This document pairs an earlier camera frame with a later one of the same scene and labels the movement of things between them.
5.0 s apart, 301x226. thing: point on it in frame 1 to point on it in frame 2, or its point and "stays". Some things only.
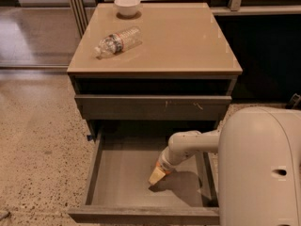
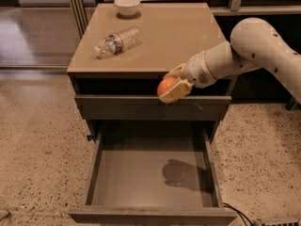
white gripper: [165, 164] to [197, 70]
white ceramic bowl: [127, 6] stays
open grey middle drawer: [119, 191] stays
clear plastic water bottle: [118, 42] stays
